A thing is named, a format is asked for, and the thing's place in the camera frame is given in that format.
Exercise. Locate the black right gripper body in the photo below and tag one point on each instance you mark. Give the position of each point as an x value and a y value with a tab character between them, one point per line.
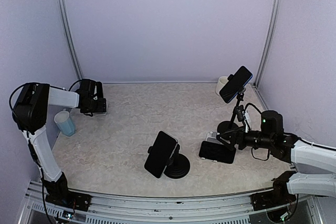
243	144

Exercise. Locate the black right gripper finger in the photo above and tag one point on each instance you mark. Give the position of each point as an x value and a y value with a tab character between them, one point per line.
225	135
226	143

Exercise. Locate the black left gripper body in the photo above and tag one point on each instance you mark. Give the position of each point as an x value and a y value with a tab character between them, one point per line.
89	109

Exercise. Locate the black phone clear case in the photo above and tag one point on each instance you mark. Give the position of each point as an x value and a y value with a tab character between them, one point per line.
101	107

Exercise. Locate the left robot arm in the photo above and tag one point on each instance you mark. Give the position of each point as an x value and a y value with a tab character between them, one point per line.
30	111

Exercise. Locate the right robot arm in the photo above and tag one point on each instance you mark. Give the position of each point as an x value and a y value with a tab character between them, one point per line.
286	147

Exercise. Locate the black phone lying landscape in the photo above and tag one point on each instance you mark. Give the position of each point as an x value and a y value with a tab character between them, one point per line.
227	155

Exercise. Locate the white phone stand right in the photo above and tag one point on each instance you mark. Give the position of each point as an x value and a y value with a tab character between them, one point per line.
212	137

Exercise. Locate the black phone blue edge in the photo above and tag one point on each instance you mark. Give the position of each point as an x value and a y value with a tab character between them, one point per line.
235	83

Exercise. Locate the black phone on round stand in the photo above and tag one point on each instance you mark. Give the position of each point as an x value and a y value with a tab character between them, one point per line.
160	153

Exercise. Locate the light blue cup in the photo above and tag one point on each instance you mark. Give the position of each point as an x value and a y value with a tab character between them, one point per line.
64	122

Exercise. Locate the white cup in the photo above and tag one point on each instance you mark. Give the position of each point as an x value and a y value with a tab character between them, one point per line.
221	83

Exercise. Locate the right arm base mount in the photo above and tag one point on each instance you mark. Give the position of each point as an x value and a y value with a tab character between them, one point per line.
273	197

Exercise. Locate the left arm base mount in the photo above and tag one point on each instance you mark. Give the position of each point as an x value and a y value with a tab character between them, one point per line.
74	200

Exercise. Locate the front aluminium rail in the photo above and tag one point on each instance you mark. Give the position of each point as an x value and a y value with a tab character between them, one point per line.
108	208

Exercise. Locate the left aluminium frame post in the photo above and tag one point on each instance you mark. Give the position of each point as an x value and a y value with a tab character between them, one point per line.
69	39

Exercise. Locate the aluminium frame post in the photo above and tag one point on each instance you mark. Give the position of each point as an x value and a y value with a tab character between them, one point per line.
69	39
267	46

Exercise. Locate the right aluminium frame post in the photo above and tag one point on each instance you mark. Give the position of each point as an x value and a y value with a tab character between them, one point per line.
267	46

